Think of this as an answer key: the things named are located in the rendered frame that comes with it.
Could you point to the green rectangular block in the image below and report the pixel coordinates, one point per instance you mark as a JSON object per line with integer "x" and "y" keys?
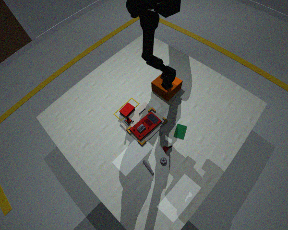
{"x": 180, "y": 131}

